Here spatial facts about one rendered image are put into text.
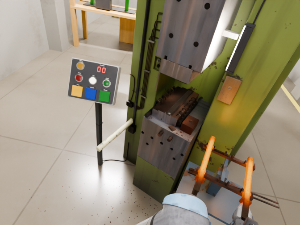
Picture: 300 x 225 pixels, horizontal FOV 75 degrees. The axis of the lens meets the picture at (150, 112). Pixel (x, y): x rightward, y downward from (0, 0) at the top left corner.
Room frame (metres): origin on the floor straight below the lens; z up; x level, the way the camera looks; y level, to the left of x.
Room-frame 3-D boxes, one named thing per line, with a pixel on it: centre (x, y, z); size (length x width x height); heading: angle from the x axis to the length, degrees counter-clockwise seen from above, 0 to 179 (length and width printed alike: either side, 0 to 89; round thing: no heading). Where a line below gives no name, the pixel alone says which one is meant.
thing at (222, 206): (0.72, -0.48, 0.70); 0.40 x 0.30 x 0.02; 70
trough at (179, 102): (1.25, -0.22, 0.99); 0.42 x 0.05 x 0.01; 154
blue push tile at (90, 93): (1.12, 0.44, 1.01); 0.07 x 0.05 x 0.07; 89
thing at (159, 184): (1.25, -0.25, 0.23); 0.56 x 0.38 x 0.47; 154
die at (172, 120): (1.26, -0.20, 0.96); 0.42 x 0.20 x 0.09; 154
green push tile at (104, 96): (1.12, 0.34, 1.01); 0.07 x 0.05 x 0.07; 89
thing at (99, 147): (1.14, 0.25, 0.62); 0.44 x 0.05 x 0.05; 154
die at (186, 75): (1.26, -0.20, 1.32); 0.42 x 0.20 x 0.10; 154
